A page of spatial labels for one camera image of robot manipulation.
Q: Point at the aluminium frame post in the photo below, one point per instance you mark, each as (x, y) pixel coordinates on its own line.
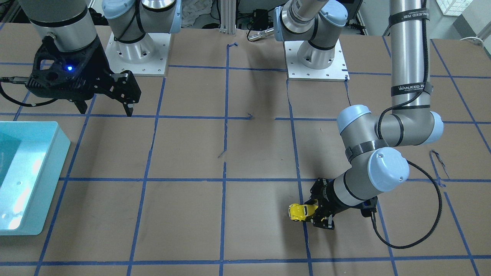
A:
(228, 16)

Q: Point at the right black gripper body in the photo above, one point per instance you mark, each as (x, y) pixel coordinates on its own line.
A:
(99, 66)

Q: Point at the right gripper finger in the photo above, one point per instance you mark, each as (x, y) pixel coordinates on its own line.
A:
(82, 106)
(126, 90)

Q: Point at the yellow beetle toy car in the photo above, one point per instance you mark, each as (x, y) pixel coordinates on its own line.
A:
(301, 212)

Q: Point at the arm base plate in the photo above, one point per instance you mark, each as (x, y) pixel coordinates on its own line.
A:
(307, 63)
(147, 57)

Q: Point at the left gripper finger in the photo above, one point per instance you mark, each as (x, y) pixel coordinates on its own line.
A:
(315, 191)
(323, 222)

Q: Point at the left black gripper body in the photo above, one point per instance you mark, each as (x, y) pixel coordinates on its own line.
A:
(327, 194)

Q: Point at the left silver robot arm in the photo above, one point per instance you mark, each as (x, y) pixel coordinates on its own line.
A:
(370, 141)

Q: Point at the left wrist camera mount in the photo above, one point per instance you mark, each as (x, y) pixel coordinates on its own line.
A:
(368, 207)

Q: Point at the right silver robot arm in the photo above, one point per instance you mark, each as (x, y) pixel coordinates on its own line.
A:
(70, 24)

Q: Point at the teal plastic bin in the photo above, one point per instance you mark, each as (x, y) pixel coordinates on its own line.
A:
(32, 157)

